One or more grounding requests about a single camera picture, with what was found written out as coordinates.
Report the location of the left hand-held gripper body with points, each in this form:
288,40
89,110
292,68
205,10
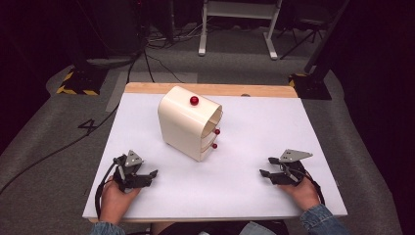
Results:
130,176

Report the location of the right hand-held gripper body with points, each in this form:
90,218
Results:
292,174

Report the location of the person's right hand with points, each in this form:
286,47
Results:
305,194

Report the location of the person's left hand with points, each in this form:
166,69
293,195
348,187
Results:
114,204

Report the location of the cream mini drawer cabinet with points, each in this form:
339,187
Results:
179,127

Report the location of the cream drawer with red knob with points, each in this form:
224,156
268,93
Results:
207,150
210,134

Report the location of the red ball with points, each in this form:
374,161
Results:
194,100

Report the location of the black stand with dark base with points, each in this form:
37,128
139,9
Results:
313,81

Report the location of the black stand with striped base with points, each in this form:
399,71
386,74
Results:
81,83

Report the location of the black tripod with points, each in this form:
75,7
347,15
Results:
306,29

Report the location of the dark equipment cabinet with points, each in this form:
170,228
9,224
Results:
111,26

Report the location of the white metal table frame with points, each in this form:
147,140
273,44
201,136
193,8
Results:
239,9

